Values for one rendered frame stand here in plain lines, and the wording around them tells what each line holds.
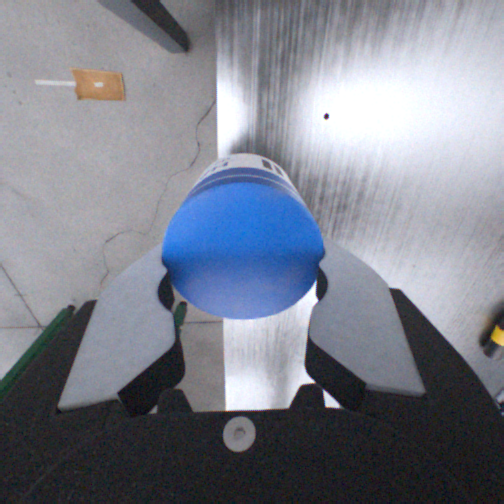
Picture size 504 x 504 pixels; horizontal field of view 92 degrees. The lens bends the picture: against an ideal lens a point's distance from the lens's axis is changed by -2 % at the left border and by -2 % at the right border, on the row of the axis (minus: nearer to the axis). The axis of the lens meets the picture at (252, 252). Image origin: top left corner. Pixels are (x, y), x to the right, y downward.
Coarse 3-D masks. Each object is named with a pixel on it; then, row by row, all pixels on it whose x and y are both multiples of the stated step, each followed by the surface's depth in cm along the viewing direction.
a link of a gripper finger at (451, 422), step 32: (416, 320) 7; (416, 352) 6; (448, 352) 6; (448, 384) 6; (480, 384) 5; (384, 416) 5; (416, 416) 5; (448, 416) 5; (480, 416) 5; (448, 448) 4; (480, 448) 4; (480, 480) 4
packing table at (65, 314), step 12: (60, 312) 139; (72, 312) 143; (180, 312) 137; (60, 324) 133; (180, 324) 130; (48, 336) 125; (36, 348) 118; (24, 360) 112; (12, 372) 107; (0, 384) 102; (12, 384) 104; (0, 396) 98
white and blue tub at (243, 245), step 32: (224, 160) 14; (256, 160) 13; (192, 192) 10; (224, 192) 9; (256, 192) 9; (288, 192) 10; (192, 224) 10; (224, 224) 10; (256, 224) 10; (288, 224) 10; (192, 256) 11; (224, 256) 11; (256, 256) 11; (288, 256) 11; (320, 256) 11; (192, 288) 11; (224, 288) 12; (256, 288) 12; (288, 288) 12
